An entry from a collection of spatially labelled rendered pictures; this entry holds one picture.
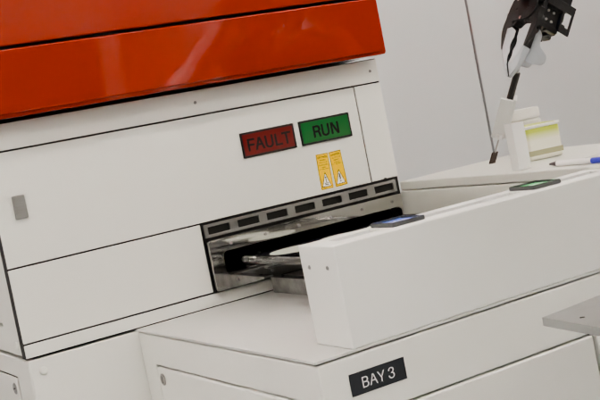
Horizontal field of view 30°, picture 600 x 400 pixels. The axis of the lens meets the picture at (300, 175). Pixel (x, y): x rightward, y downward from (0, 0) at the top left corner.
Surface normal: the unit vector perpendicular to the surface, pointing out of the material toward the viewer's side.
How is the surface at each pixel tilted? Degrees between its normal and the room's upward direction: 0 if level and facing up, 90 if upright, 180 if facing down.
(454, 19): 90
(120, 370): 90
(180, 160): 90
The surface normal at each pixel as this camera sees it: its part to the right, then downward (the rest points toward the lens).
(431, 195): -0.85, 0.19
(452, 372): 0.50, -0.05
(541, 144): 0.25, 0.00
